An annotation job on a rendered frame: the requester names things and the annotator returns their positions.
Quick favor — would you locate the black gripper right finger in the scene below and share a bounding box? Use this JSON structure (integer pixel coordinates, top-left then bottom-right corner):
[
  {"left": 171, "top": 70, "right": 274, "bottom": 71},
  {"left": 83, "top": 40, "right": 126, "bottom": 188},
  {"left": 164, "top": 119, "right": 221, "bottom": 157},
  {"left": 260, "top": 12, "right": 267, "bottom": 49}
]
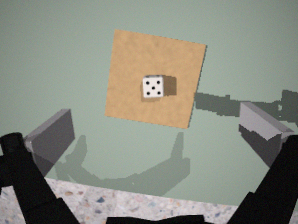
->
[{"left": 227, "top": 102, "right": 298, "bottom": 224}]

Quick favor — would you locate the white die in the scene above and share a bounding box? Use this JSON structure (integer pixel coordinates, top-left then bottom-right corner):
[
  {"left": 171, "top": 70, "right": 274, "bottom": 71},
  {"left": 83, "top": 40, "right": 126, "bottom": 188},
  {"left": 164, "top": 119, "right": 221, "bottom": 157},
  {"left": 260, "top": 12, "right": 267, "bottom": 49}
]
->
[{"left": 143, "top": 75, "right": 164, "bottom": 98}]

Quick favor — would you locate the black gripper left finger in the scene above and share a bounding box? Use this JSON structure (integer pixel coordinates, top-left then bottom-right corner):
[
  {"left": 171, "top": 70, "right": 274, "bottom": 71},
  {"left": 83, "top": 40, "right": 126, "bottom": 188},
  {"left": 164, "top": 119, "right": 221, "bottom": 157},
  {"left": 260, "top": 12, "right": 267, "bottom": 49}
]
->
[{"left": 0, "top": 109, "right": 80, "bottom": 224}]

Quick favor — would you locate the tan mottled mat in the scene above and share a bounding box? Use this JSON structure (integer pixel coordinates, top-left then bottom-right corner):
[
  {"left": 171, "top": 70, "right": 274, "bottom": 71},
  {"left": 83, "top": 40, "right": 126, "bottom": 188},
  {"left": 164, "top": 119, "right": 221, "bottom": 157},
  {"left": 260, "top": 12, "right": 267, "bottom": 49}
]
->
[{"left": 105, "top": 29, "right": 206, "bottom": 129}]

